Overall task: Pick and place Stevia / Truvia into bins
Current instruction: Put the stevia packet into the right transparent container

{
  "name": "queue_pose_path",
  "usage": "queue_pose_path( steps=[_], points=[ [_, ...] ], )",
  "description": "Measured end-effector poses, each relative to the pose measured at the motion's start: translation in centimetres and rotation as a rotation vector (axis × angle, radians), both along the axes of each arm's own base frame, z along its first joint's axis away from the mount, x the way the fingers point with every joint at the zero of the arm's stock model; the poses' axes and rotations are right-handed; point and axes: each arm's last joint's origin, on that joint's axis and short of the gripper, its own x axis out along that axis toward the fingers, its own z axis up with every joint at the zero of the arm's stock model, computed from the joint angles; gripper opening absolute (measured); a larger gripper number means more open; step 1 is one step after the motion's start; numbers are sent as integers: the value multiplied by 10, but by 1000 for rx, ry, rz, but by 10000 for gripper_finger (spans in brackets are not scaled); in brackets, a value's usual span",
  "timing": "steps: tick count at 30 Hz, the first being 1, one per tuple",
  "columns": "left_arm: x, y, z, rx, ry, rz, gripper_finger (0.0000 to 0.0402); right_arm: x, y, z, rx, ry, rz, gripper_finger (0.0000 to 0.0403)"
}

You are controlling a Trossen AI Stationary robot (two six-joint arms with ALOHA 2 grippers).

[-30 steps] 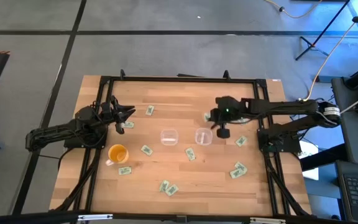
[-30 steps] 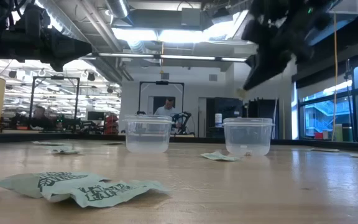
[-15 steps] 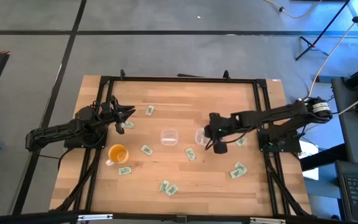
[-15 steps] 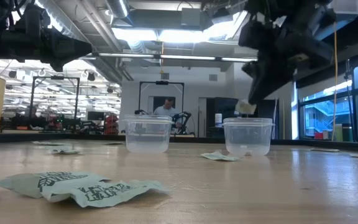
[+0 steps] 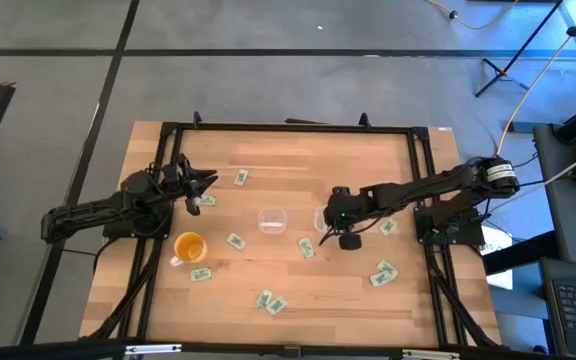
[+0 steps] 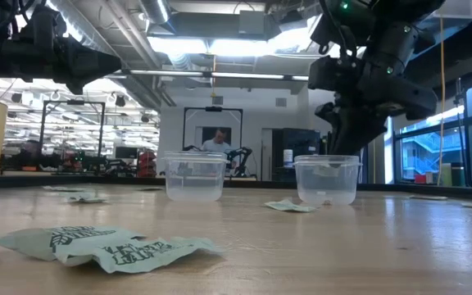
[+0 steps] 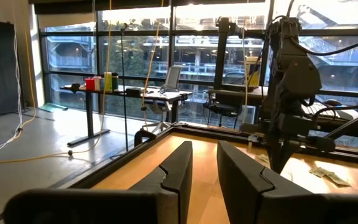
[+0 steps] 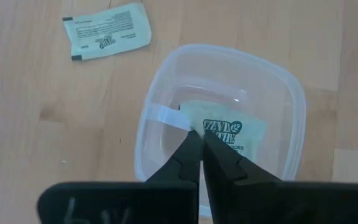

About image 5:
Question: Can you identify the black tripod stand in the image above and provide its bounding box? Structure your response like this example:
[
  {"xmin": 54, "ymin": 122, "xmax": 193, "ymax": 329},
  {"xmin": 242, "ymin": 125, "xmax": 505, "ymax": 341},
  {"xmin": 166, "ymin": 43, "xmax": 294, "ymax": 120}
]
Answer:
[{"xmin": 475, "ymin": 0, "xmax": 567, "ymax": 99}]

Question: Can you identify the black table frame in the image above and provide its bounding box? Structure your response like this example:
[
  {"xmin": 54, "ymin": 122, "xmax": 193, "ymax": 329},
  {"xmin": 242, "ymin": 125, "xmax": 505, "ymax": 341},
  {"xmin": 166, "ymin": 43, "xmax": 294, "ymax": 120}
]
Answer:
[{"xmin": 80, "ymin": 119, "xmax": 502, "ymax": 351}]

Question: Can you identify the clear plastic bin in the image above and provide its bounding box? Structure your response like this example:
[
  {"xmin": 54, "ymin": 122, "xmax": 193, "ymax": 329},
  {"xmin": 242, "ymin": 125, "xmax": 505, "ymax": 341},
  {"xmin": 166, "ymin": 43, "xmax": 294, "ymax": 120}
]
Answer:
[
  {"xmin": 258, "ymin": 207, "xmax": 288, "ymax": 235},
  {"xmin": 313, "ymin": 204, "xmax": 330, "ymax": 235}
]

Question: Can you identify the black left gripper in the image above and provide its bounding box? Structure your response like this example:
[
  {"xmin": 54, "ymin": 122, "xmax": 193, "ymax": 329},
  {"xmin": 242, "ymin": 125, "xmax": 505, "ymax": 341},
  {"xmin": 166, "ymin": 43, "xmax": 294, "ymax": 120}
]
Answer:
[{"xmin": 160, "ymin": 152, "xmax": 219, "ymax": 218}]

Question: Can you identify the short beige beaded cable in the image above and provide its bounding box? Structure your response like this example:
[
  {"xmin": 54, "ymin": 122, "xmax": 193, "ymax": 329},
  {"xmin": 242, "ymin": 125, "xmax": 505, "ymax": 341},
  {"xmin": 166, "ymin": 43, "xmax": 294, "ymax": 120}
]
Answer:
[{"xmin": 425, "ymin": 0, "xmax": 519, "ymax": 30}]

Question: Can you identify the white cable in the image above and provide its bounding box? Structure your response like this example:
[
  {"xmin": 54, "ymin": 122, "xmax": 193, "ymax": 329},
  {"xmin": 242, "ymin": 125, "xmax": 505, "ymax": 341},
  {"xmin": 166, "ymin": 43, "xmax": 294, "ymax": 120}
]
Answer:
[{"xmin": 487, "ymin": 144, "xmax": 576, "ymax": 214}]

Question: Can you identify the yellow cup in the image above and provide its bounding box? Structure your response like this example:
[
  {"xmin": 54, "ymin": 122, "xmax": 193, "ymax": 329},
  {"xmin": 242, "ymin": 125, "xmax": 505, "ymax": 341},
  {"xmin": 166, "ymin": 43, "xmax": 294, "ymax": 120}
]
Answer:
[{"xmin": 169, "ymin": 230, "xmax": 209, "ymax": 268}]

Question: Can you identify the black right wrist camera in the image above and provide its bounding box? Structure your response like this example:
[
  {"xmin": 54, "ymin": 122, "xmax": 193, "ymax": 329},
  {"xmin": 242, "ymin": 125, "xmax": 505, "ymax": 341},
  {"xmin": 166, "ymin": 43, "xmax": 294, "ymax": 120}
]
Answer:
[{"xmin": 338, "ymin": 232, "xmax": 363, "ymax": 251}]

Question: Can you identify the silver rig bracket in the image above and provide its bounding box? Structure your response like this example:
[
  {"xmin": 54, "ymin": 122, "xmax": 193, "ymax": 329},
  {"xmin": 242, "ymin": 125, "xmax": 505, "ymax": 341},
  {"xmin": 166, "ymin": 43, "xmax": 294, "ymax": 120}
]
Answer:
[
  {"xmin": 401, "ymin": 348, "xmax": 462, "ymax": 360},
  {"xmin": 124, "ymin": 343, "xmax": 183, "ymax": 356}
]

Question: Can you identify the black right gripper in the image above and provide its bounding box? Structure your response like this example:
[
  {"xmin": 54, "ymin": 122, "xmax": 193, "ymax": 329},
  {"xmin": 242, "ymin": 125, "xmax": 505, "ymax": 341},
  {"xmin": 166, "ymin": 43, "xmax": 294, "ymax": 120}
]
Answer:
[{"xmin": 323, "ymin": 185, "xmax": 372, "ymax": 235}]

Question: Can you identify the grey side desk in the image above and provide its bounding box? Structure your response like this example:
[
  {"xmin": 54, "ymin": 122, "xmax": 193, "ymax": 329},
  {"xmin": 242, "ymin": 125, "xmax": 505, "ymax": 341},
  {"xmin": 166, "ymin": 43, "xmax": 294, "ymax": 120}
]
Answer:
[{"xmin": 532, "ymin": 123, "xmax": 576, "ymax": 266}]

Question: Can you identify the long beige beaded cable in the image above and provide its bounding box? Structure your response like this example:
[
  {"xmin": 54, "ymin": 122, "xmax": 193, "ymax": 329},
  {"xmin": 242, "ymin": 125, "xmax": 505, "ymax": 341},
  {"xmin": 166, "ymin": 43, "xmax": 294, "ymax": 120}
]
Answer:
[{"xmin": 495, "ymin": 0, "xmax": 576, "ymax": 156}]

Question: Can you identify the white paper sheet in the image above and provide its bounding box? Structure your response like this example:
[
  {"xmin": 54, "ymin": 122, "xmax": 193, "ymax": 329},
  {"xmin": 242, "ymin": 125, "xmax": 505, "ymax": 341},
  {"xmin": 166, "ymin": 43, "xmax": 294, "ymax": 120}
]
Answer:
[{"xmin": 480, "ymin": 225, "xmax": 514, "ymax": 291}]

